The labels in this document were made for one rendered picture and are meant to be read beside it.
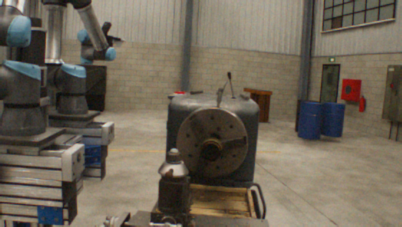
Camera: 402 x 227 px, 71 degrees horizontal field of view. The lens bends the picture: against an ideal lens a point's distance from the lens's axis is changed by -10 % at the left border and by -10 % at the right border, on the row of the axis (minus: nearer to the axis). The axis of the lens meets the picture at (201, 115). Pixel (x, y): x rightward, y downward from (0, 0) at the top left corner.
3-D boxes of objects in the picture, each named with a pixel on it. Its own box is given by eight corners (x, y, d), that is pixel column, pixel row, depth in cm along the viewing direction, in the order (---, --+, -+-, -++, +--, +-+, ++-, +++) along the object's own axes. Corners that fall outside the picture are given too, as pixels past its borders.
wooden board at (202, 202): (167, 190, 134) (167, 181, 134) (249, 197, 132) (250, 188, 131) (152, 220, 105) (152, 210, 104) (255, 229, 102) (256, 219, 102)
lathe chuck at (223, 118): (175, 165, 147) (184, 100, 143) (240, 176, 145) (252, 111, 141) (171, 171, 138) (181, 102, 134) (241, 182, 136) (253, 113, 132)
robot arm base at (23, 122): (-12, 134, 87) (-13, 103, 85) (13, 126, 102) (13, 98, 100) (33, 137, 88) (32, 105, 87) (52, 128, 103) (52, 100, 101)
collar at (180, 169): (161, 167, 84) (161, 156, 84) (189, 169, 83) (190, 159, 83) (155, 176, 76) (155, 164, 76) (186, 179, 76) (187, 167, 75)
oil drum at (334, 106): (316, 133, 829) (319, 101, 817) (333, 133, 842) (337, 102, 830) (328, 137, 772) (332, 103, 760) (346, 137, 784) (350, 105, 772)
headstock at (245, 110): (177, 147, 214) (180, 90, 209) (246, 152, 211) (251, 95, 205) (159, 174, 155) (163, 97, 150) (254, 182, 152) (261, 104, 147)
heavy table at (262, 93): (240, 115, 1116) (242, 87, 1103) (252, 116, 1125) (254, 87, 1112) (258, 122, 960) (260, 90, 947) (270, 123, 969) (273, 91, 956)
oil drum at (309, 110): (293, 134, 781) (296, 100, 770) (312, 134, 794) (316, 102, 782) (304, 139, 724) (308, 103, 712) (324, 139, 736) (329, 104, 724)
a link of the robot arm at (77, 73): (74, 93, 135) (75, 64, 133) (52, 91, 139) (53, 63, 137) (90, 92, 146) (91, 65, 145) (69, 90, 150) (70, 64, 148)
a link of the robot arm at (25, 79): (39, 104, 91) (39, 60, 89) (-7, 103, 85) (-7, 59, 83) (41, 100, 101) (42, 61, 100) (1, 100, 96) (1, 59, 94)
